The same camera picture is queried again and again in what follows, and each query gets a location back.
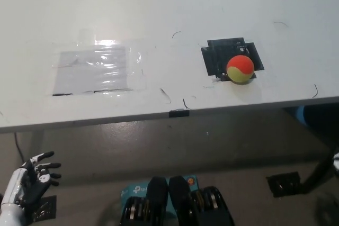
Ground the clear taped plastic sheet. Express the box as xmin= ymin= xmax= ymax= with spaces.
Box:
xmin=50 ymin=35 xmax=148 ymax=97

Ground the teal tp-link box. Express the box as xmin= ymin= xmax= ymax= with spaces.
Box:
xmin=120 ymin=174 xmax=199 ymax=215

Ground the blue object under table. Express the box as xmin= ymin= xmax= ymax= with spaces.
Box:
xmin=293 ymin=105 xmax=309 ymax=129

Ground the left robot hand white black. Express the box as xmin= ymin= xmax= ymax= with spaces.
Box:
xmin=1 ymin=151 xmax=63 ymax=209

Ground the orange yellow small tennis ball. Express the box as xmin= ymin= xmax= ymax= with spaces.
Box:
xmin=226 ymin=55 xmax=255 ymax=83

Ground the small black tape strip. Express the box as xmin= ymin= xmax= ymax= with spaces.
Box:
xmin=168 ymin=109 xmax=191 ymax=119

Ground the black tape patch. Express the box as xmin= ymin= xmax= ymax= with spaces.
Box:
xmin=200 ymin=37 xmax=265 ymax=82

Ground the thin black cable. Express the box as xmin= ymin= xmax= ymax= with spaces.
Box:
xmin=13 ymin=132 xmax=24 ymax=166

